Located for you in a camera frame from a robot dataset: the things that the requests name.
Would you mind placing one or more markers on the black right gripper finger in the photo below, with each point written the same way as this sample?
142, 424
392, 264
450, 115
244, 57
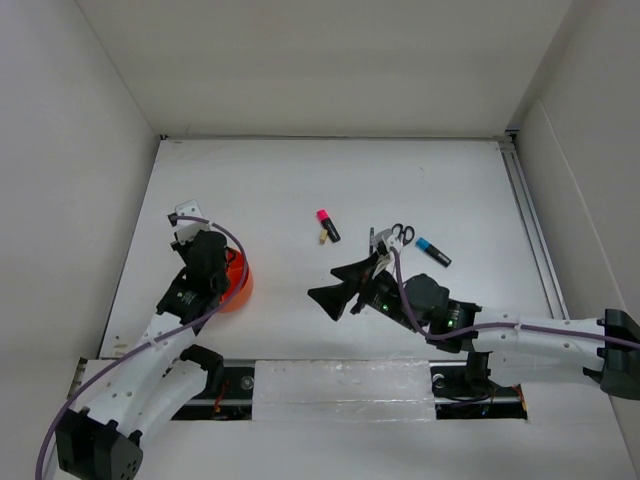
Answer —
359, 271
333, 299

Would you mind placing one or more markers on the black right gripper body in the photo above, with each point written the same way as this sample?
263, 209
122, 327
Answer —
383, 296

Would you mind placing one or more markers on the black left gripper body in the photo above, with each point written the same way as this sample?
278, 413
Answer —
182, 249

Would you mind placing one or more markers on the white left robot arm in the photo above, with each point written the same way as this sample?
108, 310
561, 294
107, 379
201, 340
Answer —
105, 438

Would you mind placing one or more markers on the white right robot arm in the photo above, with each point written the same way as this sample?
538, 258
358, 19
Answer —
605, 350

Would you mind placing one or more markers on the orange round divided container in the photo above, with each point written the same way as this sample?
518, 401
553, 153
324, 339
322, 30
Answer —
240, 279

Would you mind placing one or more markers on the pink black highlighter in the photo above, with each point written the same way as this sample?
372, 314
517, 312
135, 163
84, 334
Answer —
327, 223

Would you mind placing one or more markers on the blue black highlighter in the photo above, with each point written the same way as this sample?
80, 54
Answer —
433, 252

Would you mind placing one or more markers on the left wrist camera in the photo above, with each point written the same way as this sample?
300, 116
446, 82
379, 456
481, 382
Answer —
187, 221

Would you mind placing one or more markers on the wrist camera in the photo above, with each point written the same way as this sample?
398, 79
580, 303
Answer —
384, 249
187, 221

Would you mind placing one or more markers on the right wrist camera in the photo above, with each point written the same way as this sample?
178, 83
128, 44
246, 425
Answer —
384, 249

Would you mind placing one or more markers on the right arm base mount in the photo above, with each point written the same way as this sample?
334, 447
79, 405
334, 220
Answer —
458, 399

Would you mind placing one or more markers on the aluminium rail right side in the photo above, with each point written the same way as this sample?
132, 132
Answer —
532, 227

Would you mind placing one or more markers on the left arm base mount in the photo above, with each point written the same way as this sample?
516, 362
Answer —
231, 399

